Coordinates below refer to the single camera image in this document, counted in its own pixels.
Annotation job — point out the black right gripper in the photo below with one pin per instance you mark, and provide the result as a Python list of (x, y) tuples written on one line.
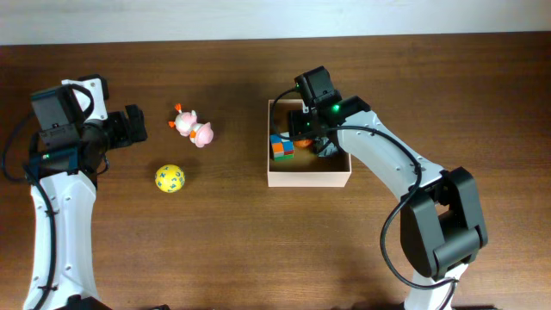
[(295, 121)]

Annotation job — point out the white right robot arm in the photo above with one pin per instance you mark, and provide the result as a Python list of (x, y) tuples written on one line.
[(437, 228)]

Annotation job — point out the yellow grey toy truck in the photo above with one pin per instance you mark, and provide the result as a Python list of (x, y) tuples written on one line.
[(324, 148)]

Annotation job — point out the pink white toy duck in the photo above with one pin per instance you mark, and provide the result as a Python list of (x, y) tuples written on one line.
[(188, 125)]

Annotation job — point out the white cardboard box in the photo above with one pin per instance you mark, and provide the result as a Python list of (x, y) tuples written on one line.
[(305, 169)]

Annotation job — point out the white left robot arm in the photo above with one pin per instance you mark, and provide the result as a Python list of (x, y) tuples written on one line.
[(65, 159)]

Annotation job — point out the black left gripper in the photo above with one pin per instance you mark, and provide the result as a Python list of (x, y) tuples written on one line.
[(131, 134)]

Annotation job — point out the multicoloured puzzle cube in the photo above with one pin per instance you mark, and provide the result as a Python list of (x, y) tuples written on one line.
[(282, 149)]

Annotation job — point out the yellow ball with blue letters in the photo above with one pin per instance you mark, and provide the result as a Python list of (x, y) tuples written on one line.
[(170, 178)]

